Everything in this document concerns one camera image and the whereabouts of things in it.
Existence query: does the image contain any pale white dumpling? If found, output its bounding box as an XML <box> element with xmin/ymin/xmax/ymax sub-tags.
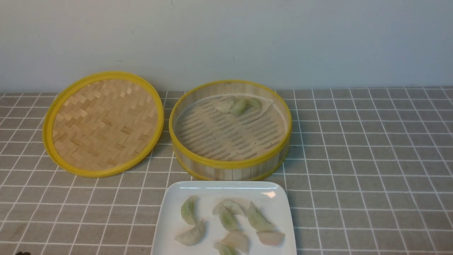
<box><xmin>214</xmin><ymin>97</ymin><xmax>235</xmax><ymax>114</ymax></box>

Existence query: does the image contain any pale green dumpling plate centre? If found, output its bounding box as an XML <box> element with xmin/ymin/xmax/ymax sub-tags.
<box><xmin>212</xmin><ymin>199</ymin><xmax>246</xmax><ymax>217</ymax></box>

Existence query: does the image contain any green dumpling plate left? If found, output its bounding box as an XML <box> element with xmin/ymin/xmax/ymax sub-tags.
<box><xmin>180</xmin><ymin>196</ymin><xmax>199</xmax><ymax>225</ymax></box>

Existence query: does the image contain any white square plate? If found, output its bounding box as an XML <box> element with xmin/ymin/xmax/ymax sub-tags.
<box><xmin>151</xmin><ymin>181</ymin><xmax>297</xmax><ymax>255</ymax></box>

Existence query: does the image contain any green dumpling plate right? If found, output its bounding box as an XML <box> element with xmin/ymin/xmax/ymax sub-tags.
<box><xmin>246</xmin><ymin>201</ymin><xmax>276</xmax><ymax>231</ymax></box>

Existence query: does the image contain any pale dumpling plate lower left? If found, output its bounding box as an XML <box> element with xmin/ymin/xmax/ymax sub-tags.
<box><xmin>174</xmin><ymin>219</ymin><xmax>206</xmax><ymax>246</ymax></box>

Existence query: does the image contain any pale dumpling plate bottom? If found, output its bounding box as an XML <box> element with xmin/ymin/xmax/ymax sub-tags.
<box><xmin>220</xmin><ymin>231</ymin><xmax>250</xmax><ymax>255</ymax></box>

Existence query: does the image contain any pinkish dumpling plate right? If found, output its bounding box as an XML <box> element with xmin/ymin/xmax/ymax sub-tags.
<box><xmin>256</xmin><ymin>231</ymin><xmax>285</xmax><ymax>246</ymax></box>

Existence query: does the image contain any green dumpling plate bottom edge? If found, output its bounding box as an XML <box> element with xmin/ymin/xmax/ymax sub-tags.
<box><xmin>213</xmin><ymin>242</ymin><xmax>237</xmax><ymax>255</ymax></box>

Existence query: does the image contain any bamboo steamer basket yellow rim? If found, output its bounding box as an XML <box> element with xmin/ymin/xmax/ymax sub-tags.
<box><xmin>168</xmin><ymin>80</ymin><xmax>292</xmax><ymax>181</ymax></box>

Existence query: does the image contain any white steamer liner paper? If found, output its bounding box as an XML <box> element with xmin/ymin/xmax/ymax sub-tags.
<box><xmin>172</xmin><ymin>94</ymin><xmax>289</xmax><ymax>162</ymax></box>

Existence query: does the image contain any woven bamboo steamer lid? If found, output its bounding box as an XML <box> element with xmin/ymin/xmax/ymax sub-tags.
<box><xmin>42</xmin><ymin>72</ymin><xmax>165</xmax><ymax>178</ymax></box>

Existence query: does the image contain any grey checked tablecloth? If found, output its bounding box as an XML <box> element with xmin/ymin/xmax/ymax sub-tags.
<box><xmin>0</xmin><ymin>88</ymin><xmax>453</xmax><ymax>255</ymax></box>

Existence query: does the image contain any dark object bottom left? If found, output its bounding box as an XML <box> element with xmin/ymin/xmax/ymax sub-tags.
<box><xmin>16</xmin><ymin>251</ymin><xmax>31</xmax><ymax>255</ymax></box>

